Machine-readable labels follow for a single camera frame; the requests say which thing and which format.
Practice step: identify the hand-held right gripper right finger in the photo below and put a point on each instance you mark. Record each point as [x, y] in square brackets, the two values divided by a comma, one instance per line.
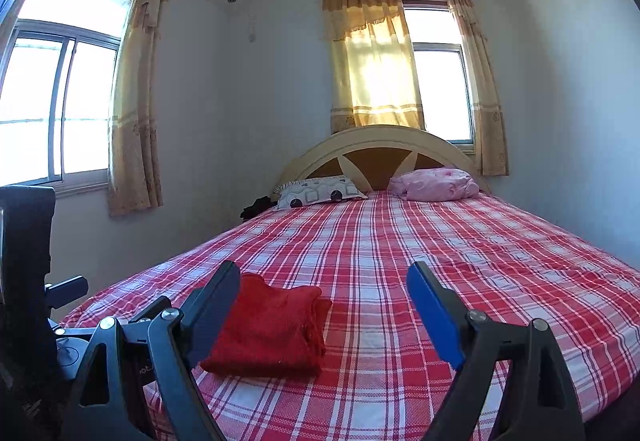
[435, 316]

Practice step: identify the sliding window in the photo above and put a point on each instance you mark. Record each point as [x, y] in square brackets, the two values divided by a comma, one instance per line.
[60, 96]

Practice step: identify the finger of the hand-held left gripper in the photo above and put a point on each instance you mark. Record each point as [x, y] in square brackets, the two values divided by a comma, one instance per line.
[67, 292]
[147, 311]

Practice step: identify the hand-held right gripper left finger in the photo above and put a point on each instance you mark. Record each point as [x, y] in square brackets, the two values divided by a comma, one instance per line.
[215, 311]

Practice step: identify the bed with red plaid sheet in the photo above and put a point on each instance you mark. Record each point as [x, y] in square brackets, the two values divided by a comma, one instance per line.
[400, 241]

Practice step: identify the red knitted sweater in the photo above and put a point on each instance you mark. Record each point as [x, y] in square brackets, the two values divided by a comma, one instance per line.
[270, 326]

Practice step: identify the small window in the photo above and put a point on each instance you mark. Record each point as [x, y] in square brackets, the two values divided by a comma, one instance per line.
[442, 91]

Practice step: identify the grey patterned pillow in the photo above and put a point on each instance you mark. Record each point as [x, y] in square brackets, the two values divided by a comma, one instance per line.
[320, 191]

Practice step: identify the cream wooden headboard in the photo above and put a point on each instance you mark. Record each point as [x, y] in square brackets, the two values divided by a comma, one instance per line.
[380, 161]

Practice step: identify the yellow curtain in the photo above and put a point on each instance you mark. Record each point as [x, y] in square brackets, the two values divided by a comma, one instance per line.
[372, 71]
[480, 86]
[135, 121]

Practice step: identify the dark cloth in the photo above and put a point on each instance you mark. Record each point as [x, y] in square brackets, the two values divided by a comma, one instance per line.
[257, 208]

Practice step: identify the pink pillow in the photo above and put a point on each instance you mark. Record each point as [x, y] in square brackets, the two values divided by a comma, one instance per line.
[435, 185]

